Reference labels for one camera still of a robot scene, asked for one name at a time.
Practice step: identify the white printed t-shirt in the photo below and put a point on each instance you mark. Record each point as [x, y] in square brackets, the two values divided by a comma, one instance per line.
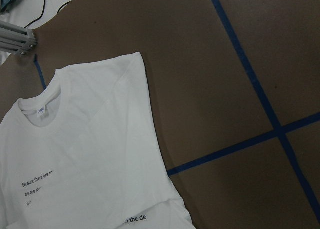
[84, 154]

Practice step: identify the blue tape grid lines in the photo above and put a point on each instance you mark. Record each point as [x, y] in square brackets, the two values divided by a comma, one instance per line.
[235, 93]

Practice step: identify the aluminium frame post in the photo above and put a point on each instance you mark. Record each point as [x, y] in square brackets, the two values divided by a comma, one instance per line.
[15, 39]

